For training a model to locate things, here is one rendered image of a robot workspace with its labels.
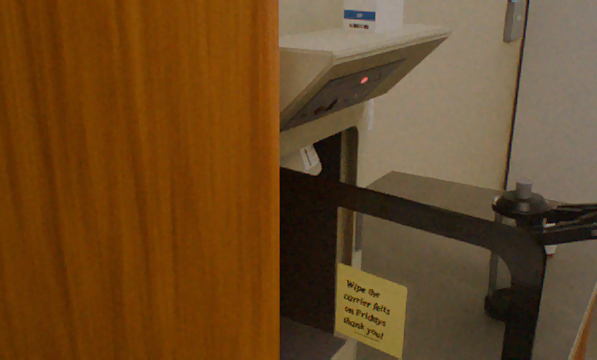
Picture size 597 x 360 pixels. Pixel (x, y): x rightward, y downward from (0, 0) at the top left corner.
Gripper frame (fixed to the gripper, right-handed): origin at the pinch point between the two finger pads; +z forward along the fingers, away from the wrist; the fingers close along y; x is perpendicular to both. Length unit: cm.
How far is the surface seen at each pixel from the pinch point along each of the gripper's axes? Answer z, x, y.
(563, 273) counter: -0.3, 19.1, -22.8
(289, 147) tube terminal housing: 10, -30, 54
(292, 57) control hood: -1, -39, 65
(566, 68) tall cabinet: 29, -6, -247
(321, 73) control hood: -3, -37, 65
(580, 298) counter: -4.9, 20.7, -12.8
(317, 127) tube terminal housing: 9, -31, 48
